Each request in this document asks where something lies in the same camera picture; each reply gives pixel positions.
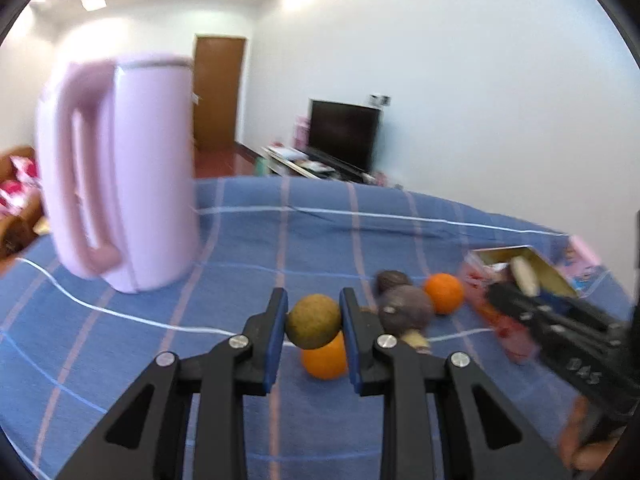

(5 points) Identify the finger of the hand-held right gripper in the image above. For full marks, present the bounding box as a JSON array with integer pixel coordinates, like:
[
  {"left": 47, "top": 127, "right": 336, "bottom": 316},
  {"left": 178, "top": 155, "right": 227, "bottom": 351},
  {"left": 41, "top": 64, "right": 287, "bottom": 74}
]
[
  {"left": 487, "top": 282, "right": 613, "bottom": 361},
  {"left": 541, "top": 292, "right": 628, "bottom": 334}
]

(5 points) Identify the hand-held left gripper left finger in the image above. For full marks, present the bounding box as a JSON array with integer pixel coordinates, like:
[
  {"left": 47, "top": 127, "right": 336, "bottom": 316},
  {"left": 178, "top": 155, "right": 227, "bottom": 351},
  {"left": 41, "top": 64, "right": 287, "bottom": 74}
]
[{"left": 54, "top": 287, "right": 290, "bottom": 480}]

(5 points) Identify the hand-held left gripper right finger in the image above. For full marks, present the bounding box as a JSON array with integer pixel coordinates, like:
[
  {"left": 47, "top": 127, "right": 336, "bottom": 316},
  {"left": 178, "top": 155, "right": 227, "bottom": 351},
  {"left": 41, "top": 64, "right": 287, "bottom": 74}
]
[{"left": 339, "top": 287, "right": 571, "bottom": 480}]

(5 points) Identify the pink tin box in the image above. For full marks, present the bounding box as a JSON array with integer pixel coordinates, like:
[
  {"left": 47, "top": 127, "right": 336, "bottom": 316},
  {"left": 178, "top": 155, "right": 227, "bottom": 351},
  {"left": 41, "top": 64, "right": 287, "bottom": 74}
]
[{"left": 460, "top": 246, "right": 582, "bottom": 363}]

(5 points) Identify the round pale cake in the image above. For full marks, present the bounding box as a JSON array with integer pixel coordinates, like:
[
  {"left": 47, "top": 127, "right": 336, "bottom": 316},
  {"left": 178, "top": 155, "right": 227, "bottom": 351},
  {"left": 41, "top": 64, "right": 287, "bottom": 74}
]
[{"left": 510, "top": 255, "right": 542, "bottom": 297}]

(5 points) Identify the green-brown round fruit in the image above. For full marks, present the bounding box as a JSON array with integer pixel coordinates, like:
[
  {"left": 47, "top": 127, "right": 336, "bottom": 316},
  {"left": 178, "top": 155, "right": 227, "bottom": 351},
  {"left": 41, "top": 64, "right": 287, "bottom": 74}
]
[{"left": 285, "top": 293, "right": 343, "bottom": 350}]

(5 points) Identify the dark purple mangosteen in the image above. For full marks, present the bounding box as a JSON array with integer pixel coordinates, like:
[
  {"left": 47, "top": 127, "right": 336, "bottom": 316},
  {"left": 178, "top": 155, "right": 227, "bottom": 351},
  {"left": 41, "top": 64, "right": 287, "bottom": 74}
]
[{"left": 377, "top": 285, "right": 435, "bottom": 356}]

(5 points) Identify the orange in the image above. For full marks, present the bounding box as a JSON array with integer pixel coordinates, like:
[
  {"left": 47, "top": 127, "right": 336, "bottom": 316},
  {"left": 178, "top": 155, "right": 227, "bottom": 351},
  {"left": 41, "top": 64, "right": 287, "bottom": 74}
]
[
  {"left": 300, "top": 331, "right": 349, "bottom": 380},
  {"left": 423, "top": 273, "right": 466, "bottom": 315}
]

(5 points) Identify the person's right hand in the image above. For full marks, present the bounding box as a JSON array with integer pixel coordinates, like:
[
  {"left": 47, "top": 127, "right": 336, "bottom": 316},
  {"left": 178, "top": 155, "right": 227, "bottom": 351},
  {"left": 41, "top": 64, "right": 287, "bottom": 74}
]
[{"left": 559, "top": 397, "right": 626, "bottom": 472}]

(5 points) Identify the pink tin lid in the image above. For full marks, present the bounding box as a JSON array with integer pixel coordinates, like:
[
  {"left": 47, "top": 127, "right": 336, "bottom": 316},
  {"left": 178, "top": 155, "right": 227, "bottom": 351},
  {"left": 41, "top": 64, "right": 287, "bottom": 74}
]
[{"left": 566, "top": 236, "right": 612, "bottom": 295}]

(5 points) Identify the small dark passion fruit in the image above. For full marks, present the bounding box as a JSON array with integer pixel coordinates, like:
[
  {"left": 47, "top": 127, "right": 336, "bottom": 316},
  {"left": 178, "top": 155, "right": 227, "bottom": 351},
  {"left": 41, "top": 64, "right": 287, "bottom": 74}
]
[{"left": 375, "top": 270, "right": 412, "bottom": 298}]

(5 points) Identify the blue plaid bed sheet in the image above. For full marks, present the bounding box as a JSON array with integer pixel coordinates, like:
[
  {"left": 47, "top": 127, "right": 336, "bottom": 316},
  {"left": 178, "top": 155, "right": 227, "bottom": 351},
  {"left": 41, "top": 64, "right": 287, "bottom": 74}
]
[{"left": 0, "top": 176, "right": 637, "bottom": 480}]

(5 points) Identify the white television stand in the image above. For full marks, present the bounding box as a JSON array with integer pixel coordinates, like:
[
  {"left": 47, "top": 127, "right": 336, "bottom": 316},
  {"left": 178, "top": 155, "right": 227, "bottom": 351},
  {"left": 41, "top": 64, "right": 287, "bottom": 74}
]
[{"left": 260, "top": 145, "right": 388, "bottom": 185}]

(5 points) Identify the black television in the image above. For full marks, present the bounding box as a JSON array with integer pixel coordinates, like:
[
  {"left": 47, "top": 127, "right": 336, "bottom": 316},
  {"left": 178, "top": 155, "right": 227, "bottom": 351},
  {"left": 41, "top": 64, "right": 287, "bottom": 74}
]
[{"left": 307, "top": 99, "right": 382, "bottom": 173}]

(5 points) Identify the pink kettle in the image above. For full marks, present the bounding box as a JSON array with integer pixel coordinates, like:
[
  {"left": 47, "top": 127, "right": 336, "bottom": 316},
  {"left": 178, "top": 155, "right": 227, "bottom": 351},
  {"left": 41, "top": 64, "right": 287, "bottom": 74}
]
[{"left": 35, "top": 52, "right": 203, "bottom": 295}]

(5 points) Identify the brown wooden door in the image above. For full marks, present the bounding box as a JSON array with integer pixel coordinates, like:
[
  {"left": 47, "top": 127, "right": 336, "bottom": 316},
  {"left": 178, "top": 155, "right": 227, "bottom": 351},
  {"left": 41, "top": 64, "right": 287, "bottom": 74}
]
[{"left": 192, "top": 35, "right": 248, "bottom": 153}]

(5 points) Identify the brown leather sofa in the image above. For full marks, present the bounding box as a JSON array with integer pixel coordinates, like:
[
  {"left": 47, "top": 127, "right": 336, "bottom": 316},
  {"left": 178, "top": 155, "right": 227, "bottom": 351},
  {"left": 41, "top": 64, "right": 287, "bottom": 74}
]
[{"left": 0, "top": 146, "right": 48, "bottom": 263}]

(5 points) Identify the pink red cloth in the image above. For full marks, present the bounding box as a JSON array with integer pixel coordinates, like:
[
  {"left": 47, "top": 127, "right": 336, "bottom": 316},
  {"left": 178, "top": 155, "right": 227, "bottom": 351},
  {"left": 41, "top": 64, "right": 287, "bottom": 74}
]
[{"left": 0, "top": 156, "right": 40, "bottom": 216}]

